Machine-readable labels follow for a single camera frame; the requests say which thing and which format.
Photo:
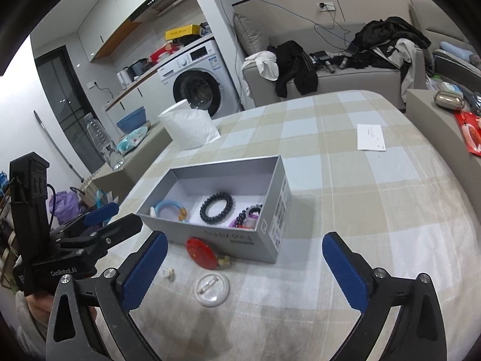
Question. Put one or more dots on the red envelopes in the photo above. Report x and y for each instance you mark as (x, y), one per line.
(471, 131)

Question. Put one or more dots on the purple plastic bag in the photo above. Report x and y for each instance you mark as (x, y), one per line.
(65, 207)

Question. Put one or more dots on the grey sofa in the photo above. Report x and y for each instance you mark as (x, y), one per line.
(357, 79)

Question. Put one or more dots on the grey cardboard box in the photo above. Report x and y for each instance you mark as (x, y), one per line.
(233, 240)

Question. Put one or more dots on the dark glass door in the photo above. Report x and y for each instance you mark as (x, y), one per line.
(64, 94)

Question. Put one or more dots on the person's left hand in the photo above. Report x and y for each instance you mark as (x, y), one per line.
(37, 302)

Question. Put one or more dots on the range hood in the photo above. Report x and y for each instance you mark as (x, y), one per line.
(165, 3)

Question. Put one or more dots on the blue plastic basin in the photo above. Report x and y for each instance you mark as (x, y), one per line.
(131, 118)

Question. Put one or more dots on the yellow box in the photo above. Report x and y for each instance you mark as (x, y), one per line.
(184, 32)

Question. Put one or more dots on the clear water bottle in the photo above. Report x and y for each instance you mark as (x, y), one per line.
(101, 139)

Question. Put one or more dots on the white cloth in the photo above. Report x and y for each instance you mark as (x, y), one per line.
(266, 66)

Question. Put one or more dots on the blue bangle with cat charm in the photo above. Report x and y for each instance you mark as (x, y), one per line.
(165, 205)

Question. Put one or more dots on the beige side cabinet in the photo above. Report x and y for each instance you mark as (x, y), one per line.
(139, 165)

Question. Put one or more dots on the red round badge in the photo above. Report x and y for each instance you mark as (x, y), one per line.
(201, 252)

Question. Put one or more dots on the wall socket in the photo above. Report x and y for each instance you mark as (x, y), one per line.
(322, 5)

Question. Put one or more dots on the wicker basket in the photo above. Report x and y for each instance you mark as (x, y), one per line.
(89, 193)

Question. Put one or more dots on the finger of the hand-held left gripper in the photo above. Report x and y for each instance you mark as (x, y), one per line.
(101, 212)
(112, 231)

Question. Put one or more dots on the wet wipes pack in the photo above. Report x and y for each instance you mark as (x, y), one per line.
(133, 139)

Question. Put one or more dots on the white kettle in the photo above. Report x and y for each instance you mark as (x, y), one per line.
(124, 77)

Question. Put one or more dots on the person's left forearm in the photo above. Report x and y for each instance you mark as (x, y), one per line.
(30, 334)

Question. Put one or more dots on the light blue folded bedding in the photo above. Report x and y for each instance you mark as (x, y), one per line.
(456, 49)

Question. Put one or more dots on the metallic pouch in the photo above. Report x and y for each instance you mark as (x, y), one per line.
(449, 99)

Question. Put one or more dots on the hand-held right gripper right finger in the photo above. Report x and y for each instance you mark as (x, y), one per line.
(345, 274)

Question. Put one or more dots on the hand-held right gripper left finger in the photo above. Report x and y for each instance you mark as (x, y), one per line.
(144, 274)

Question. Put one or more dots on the small white charm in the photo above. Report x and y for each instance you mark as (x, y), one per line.
(169, 273)

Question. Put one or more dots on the grey pillow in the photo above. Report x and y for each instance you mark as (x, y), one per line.
(250, 34)

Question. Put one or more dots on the black clothes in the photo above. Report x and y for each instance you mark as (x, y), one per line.
(297, 67)

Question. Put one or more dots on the beige low table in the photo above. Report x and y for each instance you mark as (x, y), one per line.
(432, 131)

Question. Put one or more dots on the checked tablecloth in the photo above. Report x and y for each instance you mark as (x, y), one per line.
(338, 195)

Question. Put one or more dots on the red bag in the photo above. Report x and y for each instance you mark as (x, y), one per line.
(163, 52)

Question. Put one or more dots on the white wall cabinet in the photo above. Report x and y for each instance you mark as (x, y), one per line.
(112, 15)

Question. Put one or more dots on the white toilet paper roll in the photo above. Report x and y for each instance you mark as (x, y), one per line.
(188, 128)

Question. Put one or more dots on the grey white jacket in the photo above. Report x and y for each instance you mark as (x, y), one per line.
(407, 56)

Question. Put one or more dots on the black jacket pile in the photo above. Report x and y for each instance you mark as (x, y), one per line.
(387, 32)

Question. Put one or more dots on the white paper card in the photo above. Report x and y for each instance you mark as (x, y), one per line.
(371, 137)

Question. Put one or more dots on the white washing machine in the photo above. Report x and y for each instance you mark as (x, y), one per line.
(195, 82)

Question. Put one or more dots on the black kitchen appliance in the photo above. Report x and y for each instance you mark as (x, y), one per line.
(138, 67)

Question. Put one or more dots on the clear pink trinket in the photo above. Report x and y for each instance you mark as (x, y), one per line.
(251, 226)

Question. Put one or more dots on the small beige charm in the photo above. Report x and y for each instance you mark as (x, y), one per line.
(224, 260)

